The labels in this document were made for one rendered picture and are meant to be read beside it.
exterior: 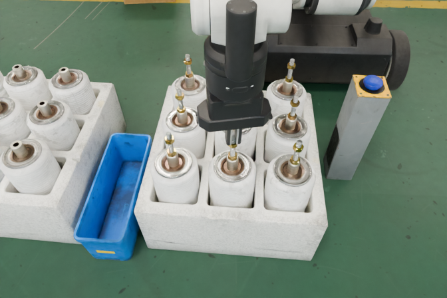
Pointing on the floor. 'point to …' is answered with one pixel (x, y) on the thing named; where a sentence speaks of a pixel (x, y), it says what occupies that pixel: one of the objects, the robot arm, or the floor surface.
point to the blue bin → (114, 199)
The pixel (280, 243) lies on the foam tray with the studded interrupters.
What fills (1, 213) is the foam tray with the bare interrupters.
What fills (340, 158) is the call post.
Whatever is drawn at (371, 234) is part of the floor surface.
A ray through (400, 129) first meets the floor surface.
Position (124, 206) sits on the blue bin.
